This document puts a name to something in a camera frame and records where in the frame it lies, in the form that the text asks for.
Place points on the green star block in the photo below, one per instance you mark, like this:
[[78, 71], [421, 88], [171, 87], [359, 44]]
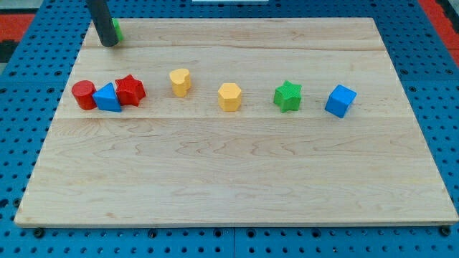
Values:
[[288, 96]]

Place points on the red star block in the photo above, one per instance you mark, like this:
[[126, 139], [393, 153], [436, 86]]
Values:
[[129, 90]]

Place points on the yellow hexagon block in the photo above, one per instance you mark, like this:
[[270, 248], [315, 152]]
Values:
[[229, 97]]

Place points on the light wooden board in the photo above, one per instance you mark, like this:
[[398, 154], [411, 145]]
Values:
[[184, 162]]

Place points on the yellow heart block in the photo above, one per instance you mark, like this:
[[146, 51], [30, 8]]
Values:
[[180, 81]]

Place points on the blue cube block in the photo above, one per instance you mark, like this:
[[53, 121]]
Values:
[[340, 100]]

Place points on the blue triangle block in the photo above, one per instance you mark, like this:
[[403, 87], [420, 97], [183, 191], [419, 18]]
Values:
[[106, 99]]

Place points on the red cylinder block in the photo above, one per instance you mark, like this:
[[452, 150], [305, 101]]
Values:
[[83, 92]]

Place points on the green block behind rod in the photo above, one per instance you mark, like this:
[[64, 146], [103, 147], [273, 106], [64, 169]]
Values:
[[117, 28]]

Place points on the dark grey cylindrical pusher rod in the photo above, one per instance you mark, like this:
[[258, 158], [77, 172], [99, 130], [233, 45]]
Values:
[[102, 20]]

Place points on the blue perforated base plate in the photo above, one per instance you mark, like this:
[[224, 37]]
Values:
[[45, 37]]

